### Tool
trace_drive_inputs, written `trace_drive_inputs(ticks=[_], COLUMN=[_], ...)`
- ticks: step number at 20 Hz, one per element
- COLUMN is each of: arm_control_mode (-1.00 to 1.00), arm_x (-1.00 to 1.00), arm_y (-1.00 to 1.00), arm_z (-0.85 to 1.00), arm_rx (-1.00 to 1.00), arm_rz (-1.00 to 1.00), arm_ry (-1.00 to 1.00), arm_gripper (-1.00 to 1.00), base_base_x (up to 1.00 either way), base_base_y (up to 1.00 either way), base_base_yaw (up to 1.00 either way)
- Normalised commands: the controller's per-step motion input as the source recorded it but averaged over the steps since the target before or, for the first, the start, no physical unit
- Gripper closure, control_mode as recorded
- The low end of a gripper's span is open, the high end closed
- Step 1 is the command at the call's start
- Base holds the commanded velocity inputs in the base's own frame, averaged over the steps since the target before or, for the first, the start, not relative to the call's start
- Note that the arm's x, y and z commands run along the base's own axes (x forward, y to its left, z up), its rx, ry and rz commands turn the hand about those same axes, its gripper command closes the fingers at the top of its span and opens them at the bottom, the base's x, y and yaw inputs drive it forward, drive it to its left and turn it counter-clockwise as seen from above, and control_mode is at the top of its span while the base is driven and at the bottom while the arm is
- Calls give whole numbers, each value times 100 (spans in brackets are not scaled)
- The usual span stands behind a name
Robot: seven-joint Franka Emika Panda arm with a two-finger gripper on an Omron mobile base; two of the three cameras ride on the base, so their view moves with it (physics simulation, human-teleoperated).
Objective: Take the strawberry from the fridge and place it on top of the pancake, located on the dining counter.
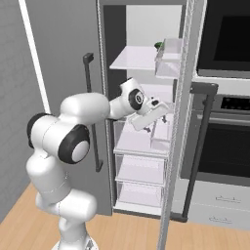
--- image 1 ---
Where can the clear fridge door bin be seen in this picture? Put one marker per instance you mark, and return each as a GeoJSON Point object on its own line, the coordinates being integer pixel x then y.
{"type": "Point", "coordinates": [169, 58]}
{"type": "Point", "coordinates": [161, 133]}

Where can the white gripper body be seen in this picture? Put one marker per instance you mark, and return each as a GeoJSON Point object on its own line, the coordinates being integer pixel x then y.
{"type": "Point", "coordinates": [149, 117]}

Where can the grey fridge body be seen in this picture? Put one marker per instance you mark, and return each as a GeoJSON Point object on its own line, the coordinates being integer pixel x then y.
{"type": "Point", "coordinates": [143, 26]}

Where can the grey open fridge door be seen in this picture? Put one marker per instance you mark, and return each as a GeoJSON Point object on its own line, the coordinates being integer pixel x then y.
{"type": "Point", "coordinates": [185, 97]}

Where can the white drawer front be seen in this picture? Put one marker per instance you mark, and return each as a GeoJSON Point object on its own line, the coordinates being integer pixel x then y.
{"type": "Point", "coordinates": [201, 216]}
{"type": "Point", "coordinates": [208, 195]}

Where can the green vegetable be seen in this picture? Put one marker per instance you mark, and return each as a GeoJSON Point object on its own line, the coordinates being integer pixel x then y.
{"type": "Point", "coordinates": [158, 45]}

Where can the clear fridge drawer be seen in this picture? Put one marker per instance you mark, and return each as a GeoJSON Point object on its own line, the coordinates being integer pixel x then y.
{"type": "Point", "coordinates": [140, 169]}
{"type": "Point", "coordinates": [138, 195]}

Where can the black microwave oven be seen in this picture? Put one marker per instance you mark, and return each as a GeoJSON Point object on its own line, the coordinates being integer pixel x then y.
{"type": "Point", "coordinates": [228, 35]}

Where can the grey closed fridge door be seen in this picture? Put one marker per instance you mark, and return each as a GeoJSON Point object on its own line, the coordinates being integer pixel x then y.
{"type": "Point", "coordinates": [65, 49]}

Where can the white fridge shelf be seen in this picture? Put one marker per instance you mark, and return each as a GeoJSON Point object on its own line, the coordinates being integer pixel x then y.
{"type": "Point", "coordinates": [133, 143]}
{"type": "Point", "coordinates": [133, 58]}

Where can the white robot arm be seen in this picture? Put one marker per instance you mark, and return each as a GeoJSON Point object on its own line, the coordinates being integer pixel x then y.
{"type": "Point", "coordinates": [76, 110]}

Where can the black wall oven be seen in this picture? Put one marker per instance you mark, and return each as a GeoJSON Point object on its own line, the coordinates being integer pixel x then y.
{"type": "Point", "coordinates": [228, 146]}

